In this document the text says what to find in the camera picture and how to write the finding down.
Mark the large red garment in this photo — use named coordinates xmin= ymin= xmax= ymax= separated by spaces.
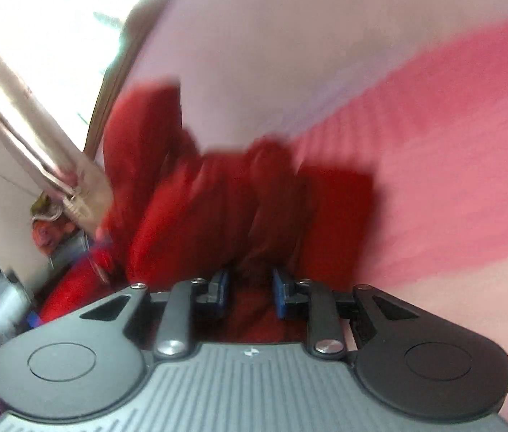
xmin=38 ymin=83 xmax=378 ymax=343

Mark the pink checked bed sheet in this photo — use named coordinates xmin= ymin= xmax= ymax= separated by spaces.
xmin=281 ymin=17 xmax=508 ymax=432

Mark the window with wooden frame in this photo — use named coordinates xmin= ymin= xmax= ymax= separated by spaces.
xmin=0 ymin=0 xmax=192 ymax=156

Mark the orange red bundle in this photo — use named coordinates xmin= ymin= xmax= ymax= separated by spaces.
xmin=29 ymin=193 xmax=79 ymax=259

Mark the beige brown curtain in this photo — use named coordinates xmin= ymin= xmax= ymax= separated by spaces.
xmin=0 ymin=18 xmax=115 ymax=235

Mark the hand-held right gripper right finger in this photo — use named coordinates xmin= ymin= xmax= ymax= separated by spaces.
xmin=272 ymin=267 xmax=421 ymax=360

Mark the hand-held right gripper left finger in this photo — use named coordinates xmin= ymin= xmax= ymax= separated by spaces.
xmin=78 ymin=269 xmax=231 ymax=361

